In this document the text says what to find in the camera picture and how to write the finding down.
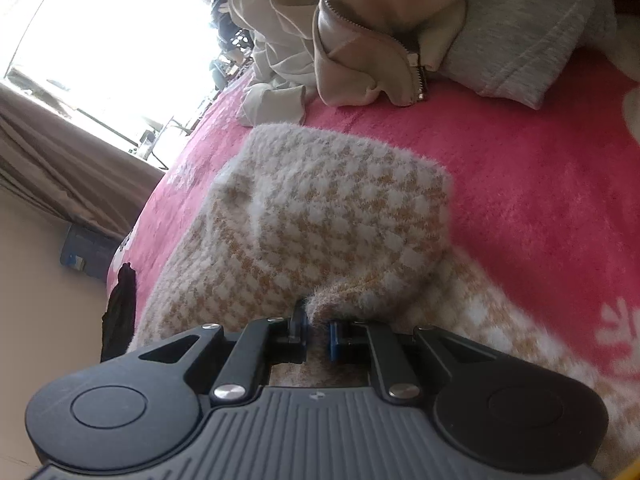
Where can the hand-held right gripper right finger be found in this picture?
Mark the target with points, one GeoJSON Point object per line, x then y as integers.
{"type": "Point", "coordinates": [334, 342]}

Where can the pile of beige grey clothes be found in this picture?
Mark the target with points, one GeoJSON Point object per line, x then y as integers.
{"type": "Point", "coordinates": [525, 25]}

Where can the brown curtain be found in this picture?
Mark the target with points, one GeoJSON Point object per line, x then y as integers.
{"type": "Point", "coordinates": [65, 170]}

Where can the blue package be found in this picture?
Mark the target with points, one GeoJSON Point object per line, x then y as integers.
{"type": "Point", "coordinates": [87, 252]}

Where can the black folded garment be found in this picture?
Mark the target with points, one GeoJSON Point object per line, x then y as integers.
{"type": "Point", "coordinates": [120, 310]}

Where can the small glass table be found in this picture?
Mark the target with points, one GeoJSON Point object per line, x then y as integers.
{"type": "Point", "coordinates": [160, 140]}

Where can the black wheelchair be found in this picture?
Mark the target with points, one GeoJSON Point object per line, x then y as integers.
{"type": "Point", "coordinates": [222, 10]}

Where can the beige zip garment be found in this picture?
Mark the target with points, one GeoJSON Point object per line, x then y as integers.
{"type": "Point", "coordinates": [350, 70]}

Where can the beige houndstooth knit cardigan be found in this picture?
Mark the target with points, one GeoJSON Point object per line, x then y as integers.
{"type": "Point", "coordinates": [325, 210]}

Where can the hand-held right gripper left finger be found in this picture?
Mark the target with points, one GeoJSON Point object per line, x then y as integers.
{"type": "Point", "coordinates": [299, 330]}

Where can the pink floral blanket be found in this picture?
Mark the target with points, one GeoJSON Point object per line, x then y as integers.
{"type": "Point", "coordinates": [525, 170]}

